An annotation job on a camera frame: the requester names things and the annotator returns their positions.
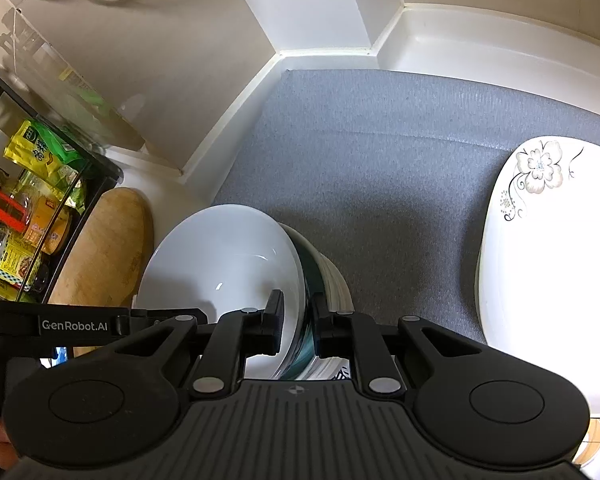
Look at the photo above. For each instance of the large white bowl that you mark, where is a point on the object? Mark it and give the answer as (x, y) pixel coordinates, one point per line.
(220, 260)

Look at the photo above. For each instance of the orange food packet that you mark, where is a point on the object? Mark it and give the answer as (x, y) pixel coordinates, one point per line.
(47, 220)

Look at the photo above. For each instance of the teal glazed bowl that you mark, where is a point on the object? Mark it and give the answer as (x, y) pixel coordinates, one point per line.
(310, 280)

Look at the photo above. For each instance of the yellow green snack packet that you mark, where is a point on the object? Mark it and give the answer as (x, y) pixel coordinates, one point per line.
(35, 147)

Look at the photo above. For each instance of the white floral plate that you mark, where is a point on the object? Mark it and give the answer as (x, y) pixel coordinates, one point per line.
(530, 285)

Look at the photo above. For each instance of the clear plastic panel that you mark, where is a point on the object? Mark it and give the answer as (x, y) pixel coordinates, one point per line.
(85, 110)

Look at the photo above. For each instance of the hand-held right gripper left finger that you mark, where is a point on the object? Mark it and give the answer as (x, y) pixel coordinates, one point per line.
(275, 322)

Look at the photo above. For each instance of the grey mat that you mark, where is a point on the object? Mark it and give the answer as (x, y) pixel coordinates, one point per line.
(380, 160)

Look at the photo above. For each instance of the red label oil bottle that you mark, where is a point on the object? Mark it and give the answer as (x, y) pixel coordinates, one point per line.
(5, 207)

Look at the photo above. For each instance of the round wooden cutting board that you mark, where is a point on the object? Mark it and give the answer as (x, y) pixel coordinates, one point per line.
(105, 250)

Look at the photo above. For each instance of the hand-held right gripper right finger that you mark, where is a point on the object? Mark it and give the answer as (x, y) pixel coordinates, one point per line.
(322, 327)

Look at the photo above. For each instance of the orange rim plate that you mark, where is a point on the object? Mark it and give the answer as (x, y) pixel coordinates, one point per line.
(592, 442)

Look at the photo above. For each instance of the stack of white plates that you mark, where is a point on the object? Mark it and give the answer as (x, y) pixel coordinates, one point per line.
(337, 290)

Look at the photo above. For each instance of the black metal rack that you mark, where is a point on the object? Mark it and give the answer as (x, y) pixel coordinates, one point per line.
(100, 172)

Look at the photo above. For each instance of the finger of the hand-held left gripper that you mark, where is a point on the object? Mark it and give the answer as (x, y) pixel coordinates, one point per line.
(150, 314)

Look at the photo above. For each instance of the yellow patterned box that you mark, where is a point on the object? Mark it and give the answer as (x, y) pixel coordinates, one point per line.
(17, 260)

